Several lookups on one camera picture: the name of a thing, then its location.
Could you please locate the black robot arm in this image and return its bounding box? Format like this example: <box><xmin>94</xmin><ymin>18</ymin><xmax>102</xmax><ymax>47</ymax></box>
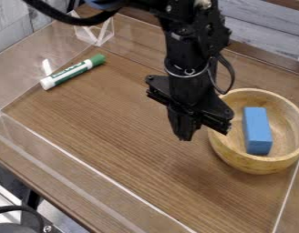
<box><xmin>84</xmin><ymin>0</ymin><xmax>236</xmax><ymax>141</ymax></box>

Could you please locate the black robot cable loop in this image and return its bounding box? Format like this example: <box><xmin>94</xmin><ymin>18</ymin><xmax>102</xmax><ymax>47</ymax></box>
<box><xmin>21</xmin><ymin>0</ymin><xmax>120</xmax><ymax>27</ymax></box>

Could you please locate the blue rectangular block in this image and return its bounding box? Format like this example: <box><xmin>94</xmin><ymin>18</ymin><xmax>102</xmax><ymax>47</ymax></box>
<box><xmin>242</xmin><ymin>106</ymin><xmax>272</xmax><ymax>156</ymax></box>

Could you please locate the black table leg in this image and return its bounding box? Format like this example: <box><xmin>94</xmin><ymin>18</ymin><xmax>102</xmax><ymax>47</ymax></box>
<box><xmin>22</xmin><ymin>189</ymin><xmax>41</xmax><ymax>210</ymax></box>

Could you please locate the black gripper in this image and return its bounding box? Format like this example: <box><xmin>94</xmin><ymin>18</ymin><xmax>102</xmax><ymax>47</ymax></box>
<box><xmin>145</xmin><ymin>76</ymin><xmax>235</xmax><ymax>141</ymax></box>

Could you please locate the brown wooden bowl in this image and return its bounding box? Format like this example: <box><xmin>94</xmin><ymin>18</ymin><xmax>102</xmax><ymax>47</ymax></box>
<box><xmin>208</xmin><ymin>88</ymin><xmax>299</xmax><ymax>175</ymax></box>

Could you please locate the green and white marker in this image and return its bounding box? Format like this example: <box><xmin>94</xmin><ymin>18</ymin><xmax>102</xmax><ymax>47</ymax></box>
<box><xmin>40</xmin><ymin>54</ymin><xmax>105</xmax><ymax>90</ymax></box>

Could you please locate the clear acrylic tray wall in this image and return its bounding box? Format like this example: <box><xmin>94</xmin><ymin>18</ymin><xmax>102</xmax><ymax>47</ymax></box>
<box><xmin>0</xmin><ymin>16</ymin><xmax>299</xmax><ymax>233</ymax></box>

